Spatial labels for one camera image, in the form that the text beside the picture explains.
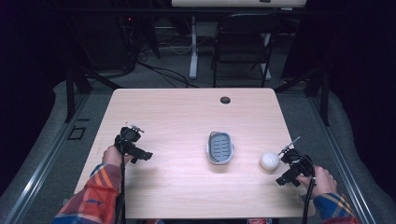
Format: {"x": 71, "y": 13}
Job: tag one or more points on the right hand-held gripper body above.
{"x": 295, "y": 166}

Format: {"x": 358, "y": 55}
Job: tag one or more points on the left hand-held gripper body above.
{"x": 129, "y": 146}

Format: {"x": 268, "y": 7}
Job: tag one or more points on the white round soap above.
{"x": 269, "y": 161}

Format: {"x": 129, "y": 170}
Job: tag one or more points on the grey soap dish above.
{"x": 220, "y": 147}

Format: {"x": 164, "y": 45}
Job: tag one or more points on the person's left hand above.
{"x": 112, "y": 156}

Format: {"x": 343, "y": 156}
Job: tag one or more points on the person's right hand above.
{"x": 322, "y": 182}

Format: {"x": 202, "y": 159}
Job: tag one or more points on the black metal stand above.
{"x": 324, "y": 93}
{"x": 71, "y": 93}

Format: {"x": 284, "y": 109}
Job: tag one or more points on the person's red patterned lap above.
{"x": 259, "y": 221}

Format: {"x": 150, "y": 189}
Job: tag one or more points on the white desk leg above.
{"x": 194, "y": 53}

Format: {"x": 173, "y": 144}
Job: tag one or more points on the black folding chair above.
{"x": 246, "y": 46}

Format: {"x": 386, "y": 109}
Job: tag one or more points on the aluminium floor rail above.
{"x": 341, "y": 161}
{"x": 43, "y": 168}

